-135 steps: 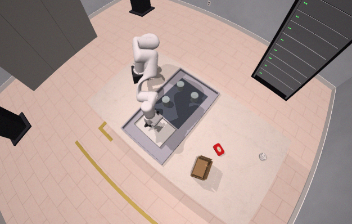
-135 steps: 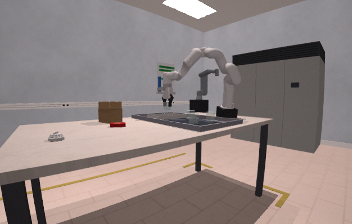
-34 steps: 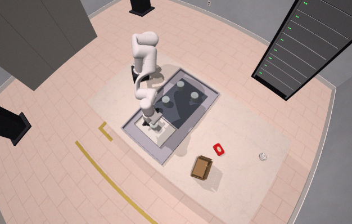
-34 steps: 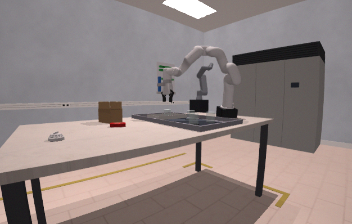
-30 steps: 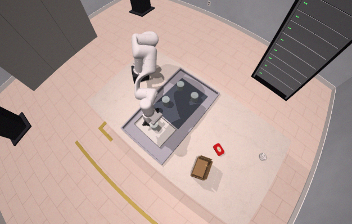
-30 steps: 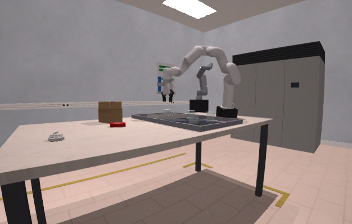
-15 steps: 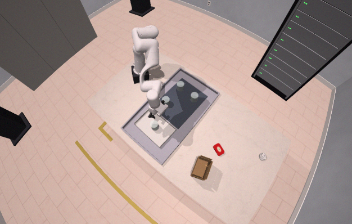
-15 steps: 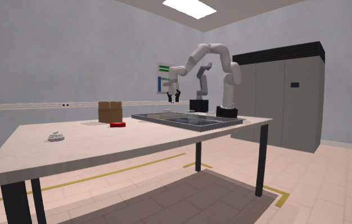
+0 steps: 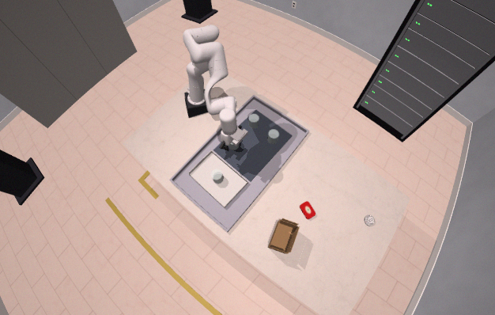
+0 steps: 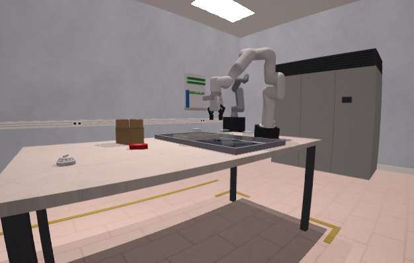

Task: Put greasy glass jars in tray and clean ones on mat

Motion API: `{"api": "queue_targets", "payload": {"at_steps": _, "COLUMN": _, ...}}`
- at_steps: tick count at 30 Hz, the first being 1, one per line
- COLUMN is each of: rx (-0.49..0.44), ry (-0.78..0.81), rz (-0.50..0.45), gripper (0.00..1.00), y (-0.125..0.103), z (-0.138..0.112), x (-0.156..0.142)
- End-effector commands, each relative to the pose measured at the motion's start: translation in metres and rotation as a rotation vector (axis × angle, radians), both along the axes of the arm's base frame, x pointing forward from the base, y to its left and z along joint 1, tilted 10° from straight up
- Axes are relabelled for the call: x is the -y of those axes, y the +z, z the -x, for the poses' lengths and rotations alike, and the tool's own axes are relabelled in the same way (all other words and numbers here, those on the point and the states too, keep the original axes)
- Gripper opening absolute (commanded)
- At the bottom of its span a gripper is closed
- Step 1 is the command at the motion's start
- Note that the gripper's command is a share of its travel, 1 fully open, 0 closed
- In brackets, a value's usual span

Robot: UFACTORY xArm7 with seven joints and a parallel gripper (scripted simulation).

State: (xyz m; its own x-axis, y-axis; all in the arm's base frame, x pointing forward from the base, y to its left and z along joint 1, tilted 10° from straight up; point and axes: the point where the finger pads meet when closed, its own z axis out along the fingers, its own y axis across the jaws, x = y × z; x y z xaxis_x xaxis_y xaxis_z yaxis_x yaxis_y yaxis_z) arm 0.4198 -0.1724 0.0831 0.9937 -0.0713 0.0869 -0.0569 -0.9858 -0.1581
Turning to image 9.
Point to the brown cardboard box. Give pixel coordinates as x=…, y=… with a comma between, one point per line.
x=283, y=235

